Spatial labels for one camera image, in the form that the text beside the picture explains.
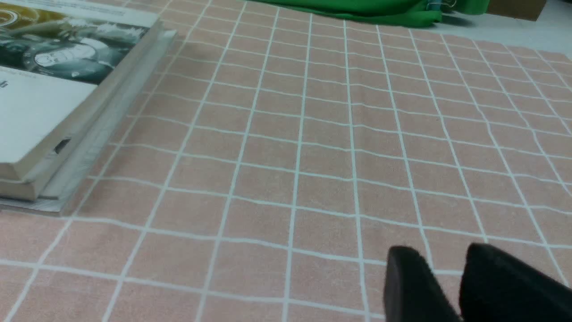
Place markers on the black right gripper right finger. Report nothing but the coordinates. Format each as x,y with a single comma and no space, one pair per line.
498,287

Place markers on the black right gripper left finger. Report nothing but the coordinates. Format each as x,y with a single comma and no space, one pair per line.
411,291

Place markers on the pink grid tablecloth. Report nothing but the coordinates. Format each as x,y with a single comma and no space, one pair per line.
275,156

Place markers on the brown cardboard box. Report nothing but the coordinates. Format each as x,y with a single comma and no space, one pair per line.
529,10

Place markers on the green backdrop cloth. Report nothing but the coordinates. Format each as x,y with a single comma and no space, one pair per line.
404,13

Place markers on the bottom book in stack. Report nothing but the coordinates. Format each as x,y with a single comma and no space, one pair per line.
68,178

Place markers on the top book with car cover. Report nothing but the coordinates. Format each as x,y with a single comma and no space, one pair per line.
55,56

